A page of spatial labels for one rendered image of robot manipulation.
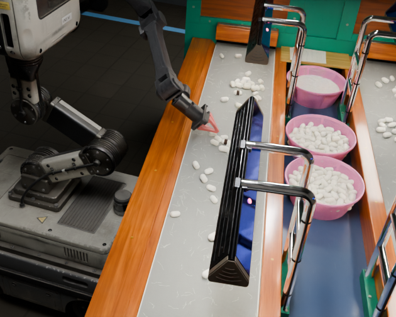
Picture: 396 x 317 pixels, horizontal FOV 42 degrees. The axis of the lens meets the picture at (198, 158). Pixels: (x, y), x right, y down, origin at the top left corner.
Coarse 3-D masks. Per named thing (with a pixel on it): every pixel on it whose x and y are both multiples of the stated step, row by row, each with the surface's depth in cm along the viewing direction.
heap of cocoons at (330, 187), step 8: (320, 168) 181; (328, 168) 181; (296, 176) 177; (312, 176) 177; (320, 176) 177; (328, 176) 177; (336, 176) 177; (344, 176) 178; (296, 184) 173; (312, 184) 175; (320, 184) 176; (328, 184) 175; (336, 184) 177; (344, 184) 174; (352, 184) 176; (320, 192) 170; (328, 192) 173; (336, 192) 173; (344, 192) 171; (352, 192) 171; (320, 200) 169; (328, 200) 167; (336, 200) 169; (344, 200) 169; (352, 200) 169
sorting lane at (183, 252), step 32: (224, 64) 241; (256, 64) 243; (224, 96) 217; (224, 128) 197; (192, 160) 180; (224, 160) 181; (192, 192) 166; (192, 224) 155; (256, 224) 156; (160, 256) 144; (192, 256) 144; (256, 256) 146; (160, 288) 135; (192, 288) 136; (224, 288) 136; (256, 288) 137
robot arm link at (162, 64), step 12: (156, 24) 198; (144, 36) 202; (156, 36) 193; (156, 48) 189; (156, 60) 186; (168, 60) 188; (156, 72) 183; (168, 72) 179; (156, 84) 180; (168, 84) 177; (168, 96) 180
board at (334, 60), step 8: (288, 48) 250; (280, 56) 245; (288, 56) 244; (328, 56) 246; (336, 56) 247; (344, 56) 248; (312, 64) 240; (320, 64) 240; (328, 64) 239; (336, 64) 240; (344, 64) 240
